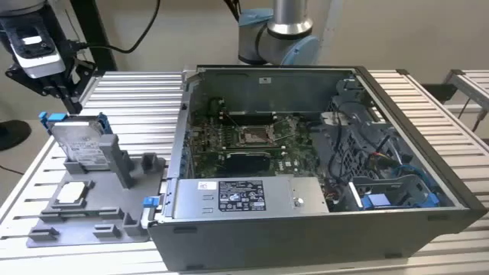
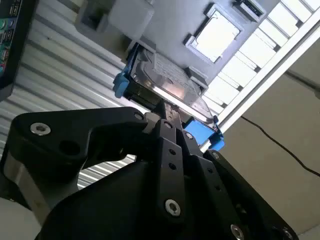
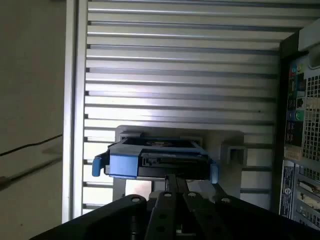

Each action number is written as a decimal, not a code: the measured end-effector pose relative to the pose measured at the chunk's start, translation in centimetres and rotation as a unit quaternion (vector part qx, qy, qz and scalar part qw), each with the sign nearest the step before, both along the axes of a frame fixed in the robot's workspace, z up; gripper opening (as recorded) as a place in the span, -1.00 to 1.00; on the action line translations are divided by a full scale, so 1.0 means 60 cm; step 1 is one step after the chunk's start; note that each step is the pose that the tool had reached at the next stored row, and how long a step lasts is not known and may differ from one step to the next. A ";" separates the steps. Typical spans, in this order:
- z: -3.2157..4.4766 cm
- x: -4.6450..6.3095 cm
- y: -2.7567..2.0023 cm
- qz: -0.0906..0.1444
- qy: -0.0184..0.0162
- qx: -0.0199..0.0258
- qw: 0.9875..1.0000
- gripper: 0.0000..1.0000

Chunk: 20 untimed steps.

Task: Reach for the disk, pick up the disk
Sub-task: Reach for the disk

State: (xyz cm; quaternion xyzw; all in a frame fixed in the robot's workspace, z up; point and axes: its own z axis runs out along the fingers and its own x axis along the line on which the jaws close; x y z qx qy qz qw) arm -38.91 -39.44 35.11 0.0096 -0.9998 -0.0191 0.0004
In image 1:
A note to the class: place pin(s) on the hard disk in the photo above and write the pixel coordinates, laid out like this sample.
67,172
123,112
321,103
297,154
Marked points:
81,143

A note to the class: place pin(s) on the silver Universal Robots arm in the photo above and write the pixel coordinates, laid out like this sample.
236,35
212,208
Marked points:
290,17

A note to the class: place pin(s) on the grey disk bay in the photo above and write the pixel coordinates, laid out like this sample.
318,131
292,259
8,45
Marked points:
381,183

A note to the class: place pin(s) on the black round floor base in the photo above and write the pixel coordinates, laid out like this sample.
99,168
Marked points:
13,134

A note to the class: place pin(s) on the silver CPU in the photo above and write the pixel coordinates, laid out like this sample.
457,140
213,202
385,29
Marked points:
71,192

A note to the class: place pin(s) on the grey parts rack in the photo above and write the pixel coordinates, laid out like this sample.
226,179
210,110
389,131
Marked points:
103,200

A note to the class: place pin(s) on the green RAM stick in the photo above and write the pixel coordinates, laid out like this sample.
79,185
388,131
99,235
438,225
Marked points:
81,213

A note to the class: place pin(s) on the blue case latch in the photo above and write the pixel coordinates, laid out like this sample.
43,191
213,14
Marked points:
149,202

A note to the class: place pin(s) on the thin metal locking lever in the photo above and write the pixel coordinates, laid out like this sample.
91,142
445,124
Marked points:
233,119

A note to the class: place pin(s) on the silver power supply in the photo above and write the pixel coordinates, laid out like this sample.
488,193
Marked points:
190,200

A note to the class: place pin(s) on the CPU socket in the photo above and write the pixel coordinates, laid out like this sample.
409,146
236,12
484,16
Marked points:
254,134

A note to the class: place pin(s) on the black expansion card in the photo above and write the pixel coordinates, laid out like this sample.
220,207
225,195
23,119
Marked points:
246,163

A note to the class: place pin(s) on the green motherboard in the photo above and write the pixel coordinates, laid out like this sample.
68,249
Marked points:
297,160

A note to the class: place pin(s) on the black open PC case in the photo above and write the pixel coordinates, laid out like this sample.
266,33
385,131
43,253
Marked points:
266,246

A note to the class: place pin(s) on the blue carrier in bay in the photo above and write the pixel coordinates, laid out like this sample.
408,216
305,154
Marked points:
376,202

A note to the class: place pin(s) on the metal slat side table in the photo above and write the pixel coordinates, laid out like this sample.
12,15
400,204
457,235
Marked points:
469,86

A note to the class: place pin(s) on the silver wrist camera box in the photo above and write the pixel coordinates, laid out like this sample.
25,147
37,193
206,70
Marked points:
41,67

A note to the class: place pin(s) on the black stand post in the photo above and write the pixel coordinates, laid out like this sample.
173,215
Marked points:
95,28

